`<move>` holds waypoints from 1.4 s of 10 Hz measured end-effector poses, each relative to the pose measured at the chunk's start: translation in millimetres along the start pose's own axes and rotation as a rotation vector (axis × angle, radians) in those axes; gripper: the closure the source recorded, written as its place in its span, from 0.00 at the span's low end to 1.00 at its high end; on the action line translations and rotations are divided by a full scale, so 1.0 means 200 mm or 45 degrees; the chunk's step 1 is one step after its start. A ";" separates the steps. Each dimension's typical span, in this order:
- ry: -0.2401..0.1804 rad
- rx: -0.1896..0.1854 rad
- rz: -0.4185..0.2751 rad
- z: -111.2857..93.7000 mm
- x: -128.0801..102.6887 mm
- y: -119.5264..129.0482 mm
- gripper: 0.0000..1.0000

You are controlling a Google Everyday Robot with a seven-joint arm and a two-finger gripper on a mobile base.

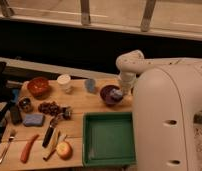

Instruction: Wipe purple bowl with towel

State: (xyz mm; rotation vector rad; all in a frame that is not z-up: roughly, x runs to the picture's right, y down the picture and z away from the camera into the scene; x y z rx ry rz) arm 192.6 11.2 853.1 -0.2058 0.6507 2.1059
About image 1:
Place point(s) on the red yellow apple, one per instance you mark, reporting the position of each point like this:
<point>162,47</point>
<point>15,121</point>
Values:
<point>64,150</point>

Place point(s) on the yellow banana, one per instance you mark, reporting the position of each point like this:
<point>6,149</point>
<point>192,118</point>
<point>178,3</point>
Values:
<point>52,145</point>

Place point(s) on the silver fork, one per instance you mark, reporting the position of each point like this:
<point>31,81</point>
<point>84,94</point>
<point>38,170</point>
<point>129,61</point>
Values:
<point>10,139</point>

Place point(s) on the bunch of dark grapes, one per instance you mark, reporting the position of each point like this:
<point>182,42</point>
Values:
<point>53,109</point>

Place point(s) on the green tray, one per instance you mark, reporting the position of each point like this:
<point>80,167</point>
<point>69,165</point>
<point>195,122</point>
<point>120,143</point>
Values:
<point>108,139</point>

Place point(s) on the purple bowl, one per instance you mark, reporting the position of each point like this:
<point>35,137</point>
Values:
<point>105,95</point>

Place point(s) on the small dark metal cup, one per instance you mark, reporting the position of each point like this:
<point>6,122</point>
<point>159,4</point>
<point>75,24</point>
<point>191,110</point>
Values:
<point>25,105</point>

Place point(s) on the black handled knife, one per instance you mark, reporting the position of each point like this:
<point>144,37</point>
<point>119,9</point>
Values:
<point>53,123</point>

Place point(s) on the blue sponge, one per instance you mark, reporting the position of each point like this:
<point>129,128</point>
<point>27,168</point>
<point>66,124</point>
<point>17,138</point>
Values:
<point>33,120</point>

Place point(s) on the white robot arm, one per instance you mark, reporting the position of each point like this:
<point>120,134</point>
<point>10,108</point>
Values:
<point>167,93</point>

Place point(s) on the white cup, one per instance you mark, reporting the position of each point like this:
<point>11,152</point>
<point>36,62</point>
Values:
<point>64,82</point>

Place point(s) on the orange carrot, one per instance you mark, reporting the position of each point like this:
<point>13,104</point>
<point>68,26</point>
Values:
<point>26,150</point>

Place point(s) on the red bowl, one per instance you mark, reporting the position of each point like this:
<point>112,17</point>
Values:
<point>38,86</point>

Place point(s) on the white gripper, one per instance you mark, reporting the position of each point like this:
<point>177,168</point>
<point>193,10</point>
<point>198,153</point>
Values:
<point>126,81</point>

